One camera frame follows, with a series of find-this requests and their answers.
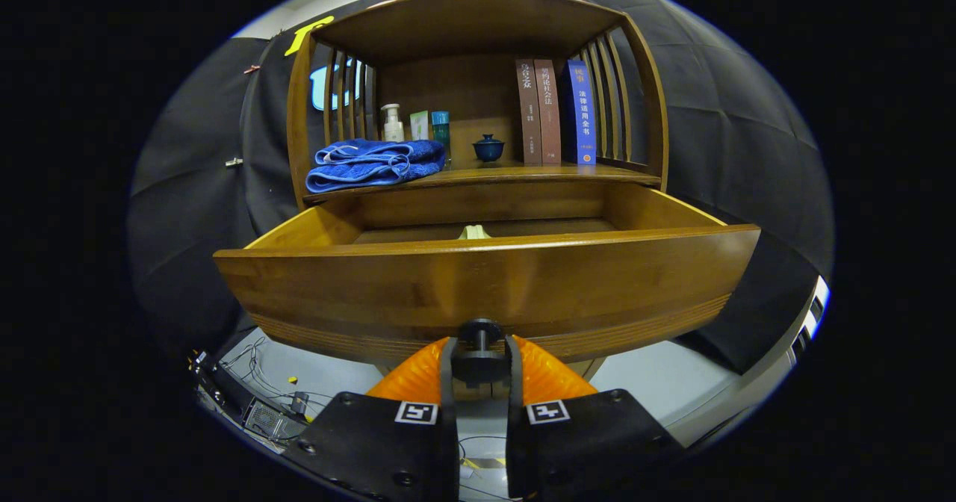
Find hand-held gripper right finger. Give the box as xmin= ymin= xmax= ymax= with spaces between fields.
xmin=506 ymin=335 xmax=684 ymax=501

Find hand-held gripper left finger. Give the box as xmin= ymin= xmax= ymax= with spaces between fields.
xmin=286 ymin=336 xmax=459 ymax=502

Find wooden drawer with black knob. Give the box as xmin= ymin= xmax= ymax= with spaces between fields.
xmin=213 ymin=182 xmax=761 ymax=385

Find wooden countertop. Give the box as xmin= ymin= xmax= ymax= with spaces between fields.
xmin=302 ymin=160 xmax=662 ymax=204

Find wooden cabinet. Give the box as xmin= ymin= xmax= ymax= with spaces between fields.
xmin=286 ymin=0 xmax=670 ymax=404

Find grey vented box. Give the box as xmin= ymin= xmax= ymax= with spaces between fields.
xmin=243 ymin=400 xmax=288 ymax=441

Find black electronic device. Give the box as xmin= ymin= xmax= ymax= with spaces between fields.
xmin=189 ymin=349 xmax=251 ymax=417

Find folded blue towel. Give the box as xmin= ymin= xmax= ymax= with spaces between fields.
xmin=305 ymin=138 xmax=447 ymax=193

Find dark blue lidded teacup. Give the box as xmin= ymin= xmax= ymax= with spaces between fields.
xmin=472 ymin=134 xmax=506 ymax=163

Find white pump bottle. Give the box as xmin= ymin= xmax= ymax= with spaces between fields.
xmin=380 ymin=103 xmax=405 ymax=143

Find blue glass bottle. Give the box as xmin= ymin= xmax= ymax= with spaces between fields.
xmin=431 ymin=111 xmax=452 ymax=167

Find dark brown book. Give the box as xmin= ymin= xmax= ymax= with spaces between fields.
xmin=515 ymin=58 xmax=543 ymax=166

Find reddish brown book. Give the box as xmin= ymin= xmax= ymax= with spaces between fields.
xmin=533 ymin=58 xmax=562 ymax=165

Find blue book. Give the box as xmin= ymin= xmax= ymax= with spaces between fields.
xmin=562 ymin=59 xmax=598 ymax=166

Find tangled thin cables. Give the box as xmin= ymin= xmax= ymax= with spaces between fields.
xmin=220 ymin=336 xmax=333 ymax=421

